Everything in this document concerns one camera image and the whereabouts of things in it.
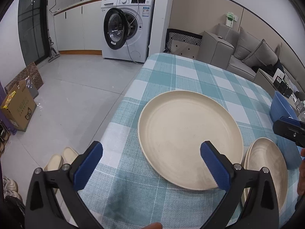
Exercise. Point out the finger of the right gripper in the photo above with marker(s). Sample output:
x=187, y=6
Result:
x=292, y=121
x=291, y=132

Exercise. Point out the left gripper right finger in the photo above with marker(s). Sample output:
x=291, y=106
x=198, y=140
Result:
x=261, y=207

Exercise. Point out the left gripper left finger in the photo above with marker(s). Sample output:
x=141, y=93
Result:
x=42, y=208

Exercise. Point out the blue bowl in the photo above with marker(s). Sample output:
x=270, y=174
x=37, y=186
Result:
x=280, y=107

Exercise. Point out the beige plate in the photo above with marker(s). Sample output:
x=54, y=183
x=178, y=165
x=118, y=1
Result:
x=263, y=152
x=172, y=127

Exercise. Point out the kitchen counter cabinets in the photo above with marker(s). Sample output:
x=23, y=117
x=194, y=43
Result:
x=78, y=29

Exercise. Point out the person's right hand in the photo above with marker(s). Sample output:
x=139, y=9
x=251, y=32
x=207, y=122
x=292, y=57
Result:
x=301, y=181

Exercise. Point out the person's left hand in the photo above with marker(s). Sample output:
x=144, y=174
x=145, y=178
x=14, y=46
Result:
x=155, y=225

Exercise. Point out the black storage box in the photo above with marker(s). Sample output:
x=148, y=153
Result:
x=282, y=87

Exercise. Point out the grey bedside cabinet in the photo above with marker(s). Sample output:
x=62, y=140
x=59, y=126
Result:
x=266, y=82

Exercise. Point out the white box on cabinet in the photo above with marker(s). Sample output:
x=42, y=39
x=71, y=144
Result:
x=279, y=73

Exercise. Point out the beige slippers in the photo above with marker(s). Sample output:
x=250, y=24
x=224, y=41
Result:
x=56, y=161

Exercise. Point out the grey cushion right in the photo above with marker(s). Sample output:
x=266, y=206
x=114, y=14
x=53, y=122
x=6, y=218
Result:
x=263, y=55

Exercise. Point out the grey cushion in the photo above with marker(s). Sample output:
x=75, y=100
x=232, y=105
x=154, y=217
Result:
x=263, y=55
x=245, y=45

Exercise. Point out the grey sofa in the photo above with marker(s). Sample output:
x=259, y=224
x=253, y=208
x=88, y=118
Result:
x=218, y=50

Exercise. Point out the grey cushion left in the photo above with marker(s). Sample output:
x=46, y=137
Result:
x=245, y=45

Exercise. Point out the teal checked tablecloth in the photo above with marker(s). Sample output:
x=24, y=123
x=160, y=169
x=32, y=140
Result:
x=124, y=191

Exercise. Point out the cardboard box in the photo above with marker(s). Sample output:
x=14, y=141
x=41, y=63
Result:
x=19, y=106

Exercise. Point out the folded patterned chair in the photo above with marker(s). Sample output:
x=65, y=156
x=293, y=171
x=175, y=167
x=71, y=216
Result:
x=182, y=43

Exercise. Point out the white washing machine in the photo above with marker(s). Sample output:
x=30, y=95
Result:
x=126, y=27

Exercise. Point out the wall socket with charger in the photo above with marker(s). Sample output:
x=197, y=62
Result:
x=230, y=19

